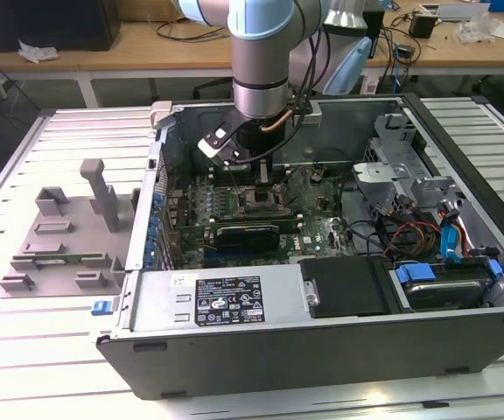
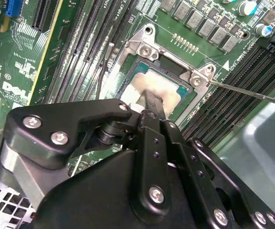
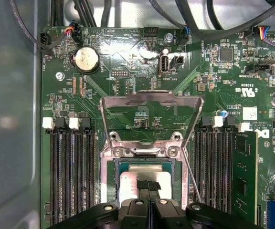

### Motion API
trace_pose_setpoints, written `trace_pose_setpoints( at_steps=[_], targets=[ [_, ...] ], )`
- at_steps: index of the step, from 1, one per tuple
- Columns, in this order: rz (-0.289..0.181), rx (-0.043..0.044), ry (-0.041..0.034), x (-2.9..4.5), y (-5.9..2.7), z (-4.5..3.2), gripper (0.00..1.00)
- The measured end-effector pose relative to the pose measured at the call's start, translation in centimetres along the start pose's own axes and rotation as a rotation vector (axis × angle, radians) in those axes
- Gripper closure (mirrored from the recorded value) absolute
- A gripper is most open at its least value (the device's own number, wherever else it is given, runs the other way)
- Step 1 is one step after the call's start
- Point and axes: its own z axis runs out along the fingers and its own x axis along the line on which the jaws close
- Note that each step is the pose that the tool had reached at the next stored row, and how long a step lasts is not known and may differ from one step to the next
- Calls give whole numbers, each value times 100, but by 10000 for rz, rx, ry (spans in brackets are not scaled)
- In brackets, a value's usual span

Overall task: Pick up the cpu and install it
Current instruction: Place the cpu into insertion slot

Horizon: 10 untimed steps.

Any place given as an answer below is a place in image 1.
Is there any wooden desk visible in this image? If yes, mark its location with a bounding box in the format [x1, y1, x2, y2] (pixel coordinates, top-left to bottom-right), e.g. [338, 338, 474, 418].
[0, 0, 504, 84]

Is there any red yellow power wire bundle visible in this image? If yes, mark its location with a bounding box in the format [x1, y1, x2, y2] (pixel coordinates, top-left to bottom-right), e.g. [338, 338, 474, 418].
[382, 218, 444, 255]

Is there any silver power supply with label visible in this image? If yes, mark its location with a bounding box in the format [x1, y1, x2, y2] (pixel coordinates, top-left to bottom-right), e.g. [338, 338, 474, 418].
[125, 263, 321, 333]

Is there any white crumpled paper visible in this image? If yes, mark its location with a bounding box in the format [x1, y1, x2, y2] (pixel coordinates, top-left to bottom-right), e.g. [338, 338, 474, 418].
[17, 38, 60, 65]

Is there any thin metal locking lever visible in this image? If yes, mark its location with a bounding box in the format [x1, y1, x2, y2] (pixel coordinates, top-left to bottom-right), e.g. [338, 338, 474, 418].
[228, 165, 242, 198]
[281, 165, 304, 187]

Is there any large black box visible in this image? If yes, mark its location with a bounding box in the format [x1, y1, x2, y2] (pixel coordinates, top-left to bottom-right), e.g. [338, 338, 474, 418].
[0, 0, 122, 53]

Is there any hard disk in blue carrier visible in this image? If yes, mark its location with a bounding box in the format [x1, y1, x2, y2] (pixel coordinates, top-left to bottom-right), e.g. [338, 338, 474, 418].
[394, 257, 504, 312]

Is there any black graphics card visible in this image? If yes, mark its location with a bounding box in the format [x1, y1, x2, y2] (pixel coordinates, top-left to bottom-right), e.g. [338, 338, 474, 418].
[213, 223, 283, 254]

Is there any green motherboard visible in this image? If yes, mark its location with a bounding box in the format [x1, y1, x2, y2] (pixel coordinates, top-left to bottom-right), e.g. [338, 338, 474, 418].
[162, 164, 367, 270]

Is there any black camera cable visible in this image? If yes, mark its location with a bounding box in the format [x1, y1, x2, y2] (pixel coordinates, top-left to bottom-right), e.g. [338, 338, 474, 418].
[227, 25, 323, 167]

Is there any beige case handle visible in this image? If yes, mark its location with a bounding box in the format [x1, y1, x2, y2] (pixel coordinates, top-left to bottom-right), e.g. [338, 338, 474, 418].
[150, 100, 175, 129]

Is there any grey parts rack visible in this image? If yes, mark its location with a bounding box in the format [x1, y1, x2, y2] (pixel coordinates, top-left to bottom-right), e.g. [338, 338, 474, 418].
[0, 157, 142, 301]

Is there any black drive bay cover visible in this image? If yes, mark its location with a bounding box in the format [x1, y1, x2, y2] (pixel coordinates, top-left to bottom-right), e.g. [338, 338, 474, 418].
[298, 256, 396, 319]

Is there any small black device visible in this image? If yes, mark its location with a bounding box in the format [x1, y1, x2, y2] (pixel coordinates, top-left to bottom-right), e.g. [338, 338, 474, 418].
[409, 12, 437, 39]

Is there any clear plastic bag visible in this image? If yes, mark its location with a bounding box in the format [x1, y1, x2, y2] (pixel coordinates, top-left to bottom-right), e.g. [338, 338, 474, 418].
[456, 11, 498, 45]

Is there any CPU socket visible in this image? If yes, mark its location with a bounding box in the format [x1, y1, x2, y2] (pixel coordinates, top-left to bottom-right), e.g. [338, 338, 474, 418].
[234, 185, 286, 215]

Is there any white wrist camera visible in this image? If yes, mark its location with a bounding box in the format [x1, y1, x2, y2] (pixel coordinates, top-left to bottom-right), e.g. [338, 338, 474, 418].
[197, 111, 242, 167]

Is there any blue wire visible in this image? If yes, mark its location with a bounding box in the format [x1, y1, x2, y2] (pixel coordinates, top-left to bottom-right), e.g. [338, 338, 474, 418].
[438, 199, 470, 266]

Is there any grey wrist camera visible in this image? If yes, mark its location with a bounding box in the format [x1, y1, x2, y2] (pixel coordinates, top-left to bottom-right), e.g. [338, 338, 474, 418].
[293, 101, 323, 126]

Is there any dark grey PC case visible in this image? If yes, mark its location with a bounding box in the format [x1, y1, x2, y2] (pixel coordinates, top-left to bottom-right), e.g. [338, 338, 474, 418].
[95, 93, 504, 402]

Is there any silver metal drive cage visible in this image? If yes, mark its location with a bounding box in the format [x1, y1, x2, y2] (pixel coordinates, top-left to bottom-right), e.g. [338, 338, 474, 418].
[350, 111, 459, 220]

